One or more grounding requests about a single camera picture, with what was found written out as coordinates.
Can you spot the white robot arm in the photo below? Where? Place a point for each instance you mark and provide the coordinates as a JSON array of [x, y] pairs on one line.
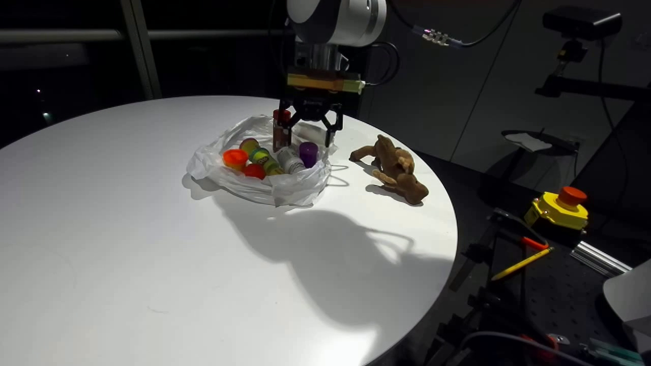
[[347, 22]]

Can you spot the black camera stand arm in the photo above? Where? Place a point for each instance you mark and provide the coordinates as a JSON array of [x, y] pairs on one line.
[[590, 86]]

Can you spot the brown plush toy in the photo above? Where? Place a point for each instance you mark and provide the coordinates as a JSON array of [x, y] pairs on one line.
[[398, 164]]

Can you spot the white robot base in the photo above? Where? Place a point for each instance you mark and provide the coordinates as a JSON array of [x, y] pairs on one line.
[[631, 297]]

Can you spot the white plastic bag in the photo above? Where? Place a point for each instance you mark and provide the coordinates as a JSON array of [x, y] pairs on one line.
[[210, 166]]

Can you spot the aluminium profile bar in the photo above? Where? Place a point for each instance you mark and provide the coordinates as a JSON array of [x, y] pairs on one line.
[[601, 257]]

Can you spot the dough tub with green lid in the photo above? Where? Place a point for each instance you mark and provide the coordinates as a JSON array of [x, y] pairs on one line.
[[265, 159]]

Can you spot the grey window rail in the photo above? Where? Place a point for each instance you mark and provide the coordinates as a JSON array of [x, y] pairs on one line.
[[68, 35]]

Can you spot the black camera on stand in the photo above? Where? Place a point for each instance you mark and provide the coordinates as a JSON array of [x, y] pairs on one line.
[[583, 21]]

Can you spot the grey window frame post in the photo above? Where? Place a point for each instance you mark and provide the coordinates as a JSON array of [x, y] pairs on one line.
[[141, 46]]

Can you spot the purple dough tub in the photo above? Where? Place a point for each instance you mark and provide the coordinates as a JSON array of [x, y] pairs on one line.
[[309, 152]]

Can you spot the yellow emergency stop button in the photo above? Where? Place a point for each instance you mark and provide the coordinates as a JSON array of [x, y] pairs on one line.
[[563, 208]]

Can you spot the yellow-green dough tub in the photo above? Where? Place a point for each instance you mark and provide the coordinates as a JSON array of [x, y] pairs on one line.
[[249, 145]]

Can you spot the spice jar with red lid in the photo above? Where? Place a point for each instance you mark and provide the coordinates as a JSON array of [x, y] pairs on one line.
[[280, 133]]

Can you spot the white card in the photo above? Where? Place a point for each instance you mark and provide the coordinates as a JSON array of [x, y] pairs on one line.
[[527, 141]]

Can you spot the yellow pencil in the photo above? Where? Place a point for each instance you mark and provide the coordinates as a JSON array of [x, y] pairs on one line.
[[521, 262]]

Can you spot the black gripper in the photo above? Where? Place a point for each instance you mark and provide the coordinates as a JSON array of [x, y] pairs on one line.
[[310, 106]]

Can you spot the orange dough tub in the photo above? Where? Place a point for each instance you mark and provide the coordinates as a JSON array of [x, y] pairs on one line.
[[234, 156]]

